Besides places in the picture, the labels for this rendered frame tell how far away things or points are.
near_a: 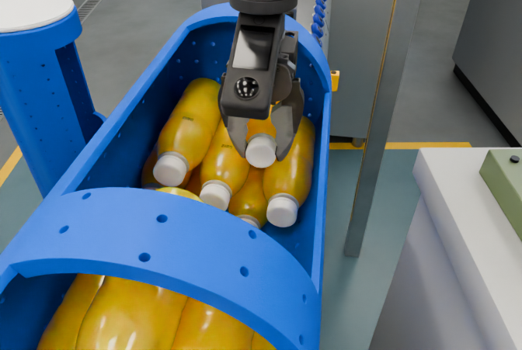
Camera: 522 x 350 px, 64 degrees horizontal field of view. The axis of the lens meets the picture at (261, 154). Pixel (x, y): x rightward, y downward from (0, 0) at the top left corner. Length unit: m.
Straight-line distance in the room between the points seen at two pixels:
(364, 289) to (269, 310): 1.48
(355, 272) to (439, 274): 1.30
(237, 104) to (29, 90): 0.97
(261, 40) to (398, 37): 0.85
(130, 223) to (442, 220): 0.30
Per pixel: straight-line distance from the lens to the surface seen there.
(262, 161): 0.53
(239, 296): 0.28
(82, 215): 0.32
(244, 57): 0.42
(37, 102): 1.33
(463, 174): 0.49
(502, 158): 0.48
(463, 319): 0.47
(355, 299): 1.74
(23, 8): 1.36
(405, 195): 2.17
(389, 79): 1.30
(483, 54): 2.96
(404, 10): 1.22
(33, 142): 1.43
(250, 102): 0.39
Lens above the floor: 1.45
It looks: 39 degrees down
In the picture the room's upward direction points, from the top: straight up
